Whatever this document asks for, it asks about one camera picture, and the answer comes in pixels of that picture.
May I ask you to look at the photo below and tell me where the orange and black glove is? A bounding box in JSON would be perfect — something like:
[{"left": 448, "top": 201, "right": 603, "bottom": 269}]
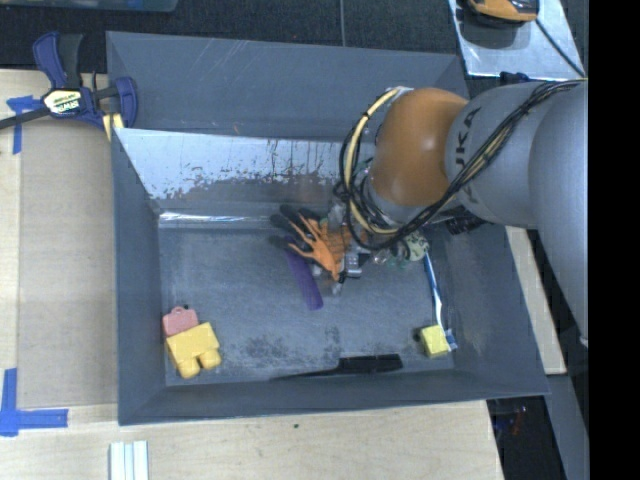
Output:
[{"left": 268, "top": 204, "right": 362, "bottom": 283}]

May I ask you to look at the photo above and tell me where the purple stick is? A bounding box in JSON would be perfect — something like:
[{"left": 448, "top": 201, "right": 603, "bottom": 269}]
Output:
[{"left": 282, "top": 237, "right": 325, "bottom": 312}]

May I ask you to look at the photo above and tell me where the black comb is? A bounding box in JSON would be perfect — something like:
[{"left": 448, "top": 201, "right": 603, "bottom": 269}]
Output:
[{"left": 268, "top": 352, "right": 405, "bottom": 383}]

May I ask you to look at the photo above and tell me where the blue and white toothbrush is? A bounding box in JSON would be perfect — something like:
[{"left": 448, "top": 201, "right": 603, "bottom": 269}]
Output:
[{"left": 421, "top": 253, "right": 460, "bottom": 353}]

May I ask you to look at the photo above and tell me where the yellow block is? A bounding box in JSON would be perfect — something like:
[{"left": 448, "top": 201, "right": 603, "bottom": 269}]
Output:
[{"left": 417, "top": 324, "right": 452, "bottom": 360}]

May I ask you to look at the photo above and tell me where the yellow and pink toy figure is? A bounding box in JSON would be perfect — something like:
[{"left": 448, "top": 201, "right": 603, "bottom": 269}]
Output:
[{"left": 161, "top": 305, "right": 223, "bottom": 381}]

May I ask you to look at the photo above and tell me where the grey metal bin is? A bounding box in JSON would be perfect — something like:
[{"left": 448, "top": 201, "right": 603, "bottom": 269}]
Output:
[{"left": 104, "top": 30, "right": 552, "bottom": 427}]

